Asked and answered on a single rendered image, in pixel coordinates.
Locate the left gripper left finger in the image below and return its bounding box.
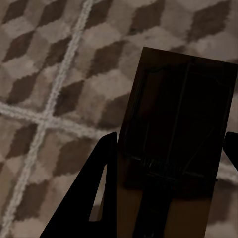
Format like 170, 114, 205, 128
40, 132, 118, 238

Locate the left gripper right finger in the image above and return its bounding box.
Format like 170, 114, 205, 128
223, 131, 238, 171

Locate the mousetrap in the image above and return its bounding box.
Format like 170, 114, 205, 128
96, 47, 238, 238

